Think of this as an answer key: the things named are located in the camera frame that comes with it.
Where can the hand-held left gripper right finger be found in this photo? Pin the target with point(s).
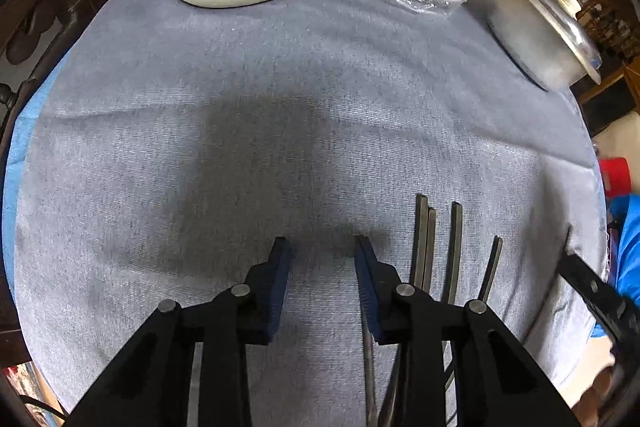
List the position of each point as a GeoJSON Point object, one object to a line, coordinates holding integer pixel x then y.
{"type": "Point", "coordinates": [368, 292]}

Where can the brown wooden chair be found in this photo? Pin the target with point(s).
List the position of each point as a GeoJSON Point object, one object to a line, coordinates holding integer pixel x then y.
{"type": "Point", "coordinates": [607, 92]}

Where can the metal pot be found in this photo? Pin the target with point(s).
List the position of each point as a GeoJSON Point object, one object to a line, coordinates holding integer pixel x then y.
{"type": "Point", "coordinates": [525, 42]}

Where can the red plastic child chair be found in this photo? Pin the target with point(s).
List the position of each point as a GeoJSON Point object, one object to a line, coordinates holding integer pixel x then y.
{"type": "Point", "coordinates": [616, 174]}

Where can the blue tablecloth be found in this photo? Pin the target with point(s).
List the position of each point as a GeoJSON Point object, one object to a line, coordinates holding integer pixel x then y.
{"type": "Point", "coordinates": [20, 142]}

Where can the grey denim cloth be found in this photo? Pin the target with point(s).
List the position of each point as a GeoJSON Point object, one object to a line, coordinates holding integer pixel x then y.
{"type": "Point", "coordinates": [300, 82]}

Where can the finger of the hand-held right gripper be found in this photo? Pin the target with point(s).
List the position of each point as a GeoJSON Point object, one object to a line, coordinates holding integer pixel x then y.
{"type": "Point", "coordinates": [595, 292]}

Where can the cream armchair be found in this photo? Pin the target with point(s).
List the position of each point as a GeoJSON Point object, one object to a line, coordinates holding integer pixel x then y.
{"type": "Point", "coordinates": [617, 132]}

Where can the dark chopstick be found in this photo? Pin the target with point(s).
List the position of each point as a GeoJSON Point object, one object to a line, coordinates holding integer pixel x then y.
{"type": "Point", "coordinates": [370, 377]}
{"type": "Point", "coordinates": [419, 242]}
{"type": "Point", "coordinates": [453, 252]}
{"type": "Point", "coordinates": [491, 269]}
{"type": "Point", "coordinates": [430, 252]}

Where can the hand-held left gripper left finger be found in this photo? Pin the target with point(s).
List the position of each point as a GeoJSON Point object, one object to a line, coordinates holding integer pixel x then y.
{"type": "Point", "coordinates": [279, 287]}

